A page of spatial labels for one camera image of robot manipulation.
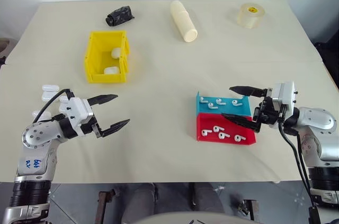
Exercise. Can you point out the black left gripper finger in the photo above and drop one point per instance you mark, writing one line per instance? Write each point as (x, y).
(116, 126)
(103, 98)

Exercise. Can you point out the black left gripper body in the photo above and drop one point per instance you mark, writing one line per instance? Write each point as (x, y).
(92, 127)

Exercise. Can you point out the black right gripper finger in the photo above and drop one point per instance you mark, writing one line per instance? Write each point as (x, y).
(239, 121)
(247, 90)

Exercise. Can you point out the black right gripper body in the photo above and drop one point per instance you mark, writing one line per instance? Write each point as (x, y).
(267, 114)

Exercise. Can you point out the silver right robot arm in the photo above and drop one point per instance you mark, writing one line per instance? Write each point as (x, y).
(315, 126)

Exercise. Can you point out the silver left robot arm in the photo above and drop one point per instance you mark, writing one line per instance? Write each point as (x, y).
(39, 135)

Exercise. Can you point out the yellow plastic bin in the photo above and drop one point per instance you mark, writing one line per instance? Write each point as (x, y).
(92, 59)

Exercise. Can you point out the blue plastic tray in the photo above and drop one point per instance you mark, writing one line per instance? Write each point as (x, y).
(225, 110)

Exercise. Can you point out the red plastic tray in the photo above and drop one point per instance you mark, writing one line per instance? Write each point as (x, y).
(209, 123)

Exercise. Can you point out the cream table cloth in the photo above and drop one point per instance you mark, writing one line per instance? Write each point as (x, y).
(164, 89)

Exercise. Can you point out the clear tape roll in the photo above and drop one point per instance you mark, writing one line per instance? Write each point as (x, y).
(250, 16)

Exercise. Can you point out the black rolled plastic bag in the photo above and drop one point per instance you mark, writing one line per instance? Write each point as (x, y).
(120, 16)

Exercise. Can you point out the cream paper cup stack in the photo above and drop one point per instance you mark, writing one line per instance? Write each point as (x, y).
(184, 21)

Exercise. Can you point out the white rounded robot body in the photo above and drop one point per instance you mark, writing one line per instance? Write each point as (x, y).
(201, 218)

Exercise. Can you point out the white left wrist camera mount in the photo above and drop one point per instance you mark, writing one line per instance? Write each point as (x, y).
(76, 110)

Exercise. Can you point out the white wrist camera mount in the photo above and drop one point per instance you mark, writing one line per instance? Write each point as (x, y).
(284, 94)
(76, 110)

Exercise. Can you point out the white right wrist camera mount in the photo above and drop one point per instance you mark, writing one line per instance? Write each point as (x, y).
(284, 94)

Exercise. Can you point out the rusty metal bracket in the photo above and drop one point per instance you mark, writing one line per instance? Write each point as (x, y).
(104, 205)
(250, 209)

